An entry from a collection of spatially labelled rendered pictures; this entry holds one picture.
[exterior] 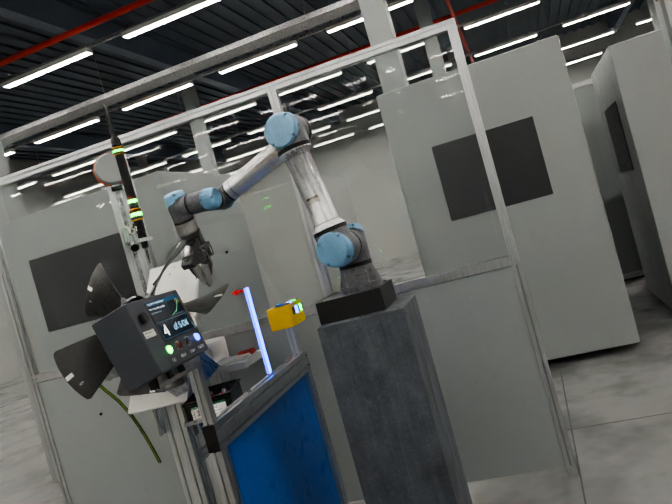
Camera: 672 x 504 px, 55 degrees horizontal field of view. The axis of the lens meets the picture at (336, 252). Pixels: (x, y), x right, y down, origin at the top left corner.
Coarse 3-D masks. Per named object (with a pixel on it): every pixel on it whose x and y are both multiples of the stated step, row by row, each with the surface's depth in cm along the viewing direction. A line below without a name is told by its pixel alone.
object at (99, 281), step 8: (96, 272) 264; (104, 272) 261; (96, 280) 263; (104, 280) 260; (96, 288) 263; (104, 288) 259; (112, 288) 256; (88, 296) 266; (96, 296) 263; (104, 296) 259; (112, 296) 256; (120, 296) 252; (88, 304) 266; (96, 304) 263; (104, 304) 260; (112, 304) 257; (120, 304) 253; (88, 312) 266; (96, 312) 264; (104, 312) 261
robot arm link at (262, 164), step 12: (312, 132) 222; (264, 156) 227; (276, 156) 226; (252, 168) 229; (264, 168) 229; (228, 180) 234; (240, 180) 231; (252, 180) 231; (228, 192) 233; (240, 192) 234; (228, 204) 237
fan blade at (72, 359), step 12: (96, 336) 244; (72, 348) 244; (84, 348) 243; (96, 348) 243; (60, 360) 243; (72, 360) 243; (84, 360) 242; (96, 360) 243; (108, 360) 244; (72, 372) 242; (84, 372) 242; (96, 372) 243; (108, 372) 244; (72, 384) 241; (84, 384) 241; (96, 384) 242; (84, 396) 240
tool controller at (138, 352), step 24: (120, 312) 155; (144, 312) 160; (168, 312) 170; (120, 336) 156; (144, 336) 155; (192, 336) 174; (120, 360) 156; (144, 360) 155; (168, 360) 158; (144, 384) 157
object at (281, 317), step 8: (288, 304) 257; (296, 304) 264; (272, 312) 257; (280, 312) 257; (288, 312) 256; (272, 320) 258; (280, 320) 257; (288, 320) 256; (296, 320) 259; (272, 328) 258; (280, 328) 257
